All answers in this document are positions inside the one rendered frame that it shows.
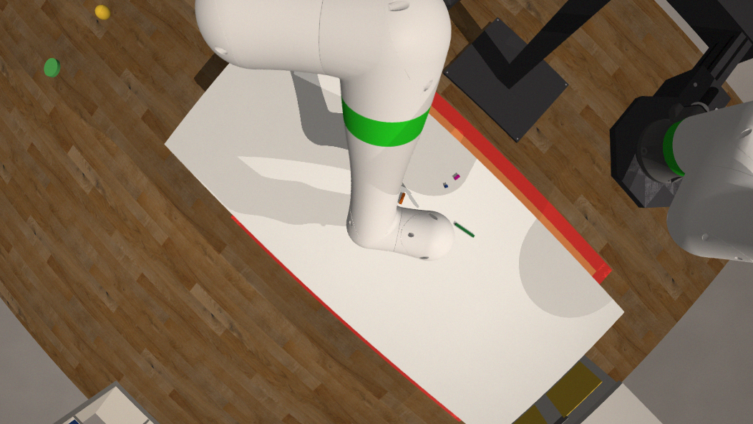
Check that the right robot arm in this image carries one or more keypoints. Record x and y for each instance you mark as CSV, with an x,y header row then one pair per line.
x,y
389,56

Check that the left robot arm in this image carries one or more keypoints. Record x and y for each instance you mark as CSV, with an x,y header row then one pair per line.
x,y
711,214

